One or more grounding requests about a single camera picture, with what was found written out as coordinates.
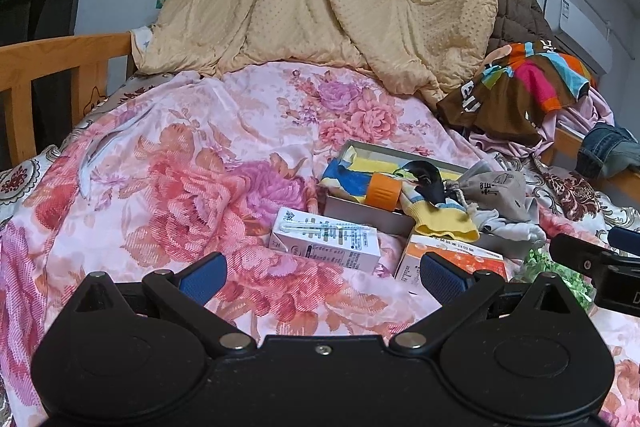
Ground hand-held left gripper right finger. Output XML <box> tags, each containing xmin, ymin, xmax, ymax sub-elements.
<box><xmin>390</xmin><ymin>253</ymin><xmax>575</xmax><ymax>355</ymax></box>

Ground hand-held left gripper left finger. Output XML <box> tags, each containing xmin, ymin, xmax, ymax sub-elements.
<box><xmin>74</xmin><ymin>252</ymin><xmax>257</xmax><ymax>357</ymax></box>

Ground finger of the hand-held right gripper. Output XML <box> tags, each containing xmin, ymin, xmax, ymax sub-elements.
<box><xmin>549</xmin><ymin>233</ymin><xmax>617</xmax><ymax>289</ymax></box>
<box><xmin>608</xmin><ymin>227</ymin><xmax>640</xmax><ymax>254</ymax></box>

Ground grey box with painted picture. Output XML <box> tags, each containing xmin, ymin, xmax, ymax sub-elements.
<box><xmin>320</xmin><ymin>139</ymin><xmax>482</xmax><ymax>239</ymax></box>

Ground green leafy object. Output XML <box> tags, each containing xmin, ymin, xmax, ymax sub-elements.
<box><xmin>520</xmin><ymin>247</ymin><xmax>597</xmax><ymax>309</ymax></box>

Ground orange white printed carton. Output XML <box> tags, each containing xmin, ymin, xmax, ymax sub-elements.
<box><xmin>394</xmin><ymin>233</ymin><xmax>509</xmax><ymax>284</ymax></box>

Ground yellow blue sock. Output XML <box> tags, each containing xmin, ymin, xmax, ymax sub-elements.
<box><xmin>397</xmin><ymin>167</ymin><xmax>481</xmax><ymax>244</ymax></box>

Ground blue jeans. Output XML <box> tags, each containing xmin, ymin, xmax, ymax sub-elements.
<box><xmin>575</xmin><ymin>124</ymin><xmax>640</xmax><ymax>180</ymax></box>

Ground black fabric item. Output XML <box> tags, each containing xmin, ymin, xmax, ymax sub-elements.
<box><xmin>402</xmin><ymin>160</ymin><xmax>446</xmax><ymax>206</ymax></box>

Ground orange ribbed roll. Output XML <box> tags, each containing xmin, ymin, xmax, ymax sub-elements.
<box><xmin>366</xmin><ymin>171</ymin><xmax>403</xmax><ymax>212</ymax></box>

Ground white blue printed carton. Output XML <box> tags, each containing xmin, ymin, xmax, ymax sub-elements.
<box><xmin>268</xmin><ymin>205</ymin><xmax>381</xmax><ymax>276</ymax></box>

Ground pink floral bed sheet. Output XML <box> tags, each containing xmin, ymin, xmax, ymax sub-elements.
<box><xmin>0</xmin><ymin>61</ymin><xmax>640</xmax><ymax>427</ymax></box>

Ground brown multicoloured garment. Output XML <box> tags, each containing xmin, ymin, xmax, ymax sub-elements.
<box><xmin>436</xmin><ymin>40</ymin><xmax>599</xmax><ymax>146</ymax></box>

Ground white air conditioner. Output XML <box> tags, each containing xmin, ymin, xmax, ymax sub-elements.
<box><xmin>542</xmin><ymin>0</ymin><xmax>614</xmax><ymax>74</ymax></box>

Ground white star print cloth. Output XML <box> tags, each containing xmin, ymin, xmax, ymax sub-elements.
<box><xmin>130</xmin><ymin>26</ymin><xmax>154</xmax><ymax>70</ymax></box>

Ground brown quilted blanket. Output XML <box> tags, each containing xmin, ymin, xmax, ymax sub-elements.
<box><xmin>482</xmin><ymin>0</ymin><xmax>557</xmax><ymax>58</ymax></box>

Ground dark window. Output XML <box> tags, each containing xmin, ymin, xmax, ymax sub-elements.
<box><xmin>0</xmin><ymin>0</ymin><xmax>86</xmax><ymax>48</ymax></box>

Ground grey drawstring pouch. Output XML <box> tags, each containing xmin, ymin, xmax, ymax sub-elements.
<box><xmin>442</xmin><ymin>159</ymin><xmax>539</xmax><ymax>224</ymax></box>

